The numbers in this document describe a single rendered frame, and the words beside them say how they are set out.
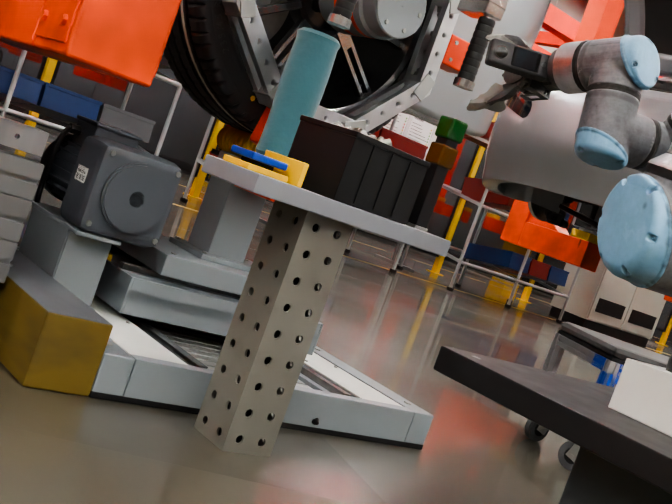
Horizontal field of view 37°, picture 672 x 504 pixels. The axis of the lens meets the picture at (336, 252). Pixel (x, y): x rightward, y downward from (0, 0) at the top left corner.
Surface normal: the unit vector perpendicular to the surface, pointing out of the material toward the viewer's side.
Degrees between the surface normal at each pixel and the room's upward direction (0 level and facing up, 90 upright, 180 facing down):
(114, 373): 90
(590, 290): 90
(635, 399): 90
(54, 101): 83
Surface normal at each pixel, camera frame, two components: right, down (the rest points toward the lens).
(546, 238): -0.75, -0.23
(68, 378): 0.57, 0.26
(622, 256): -0.93, -0.20
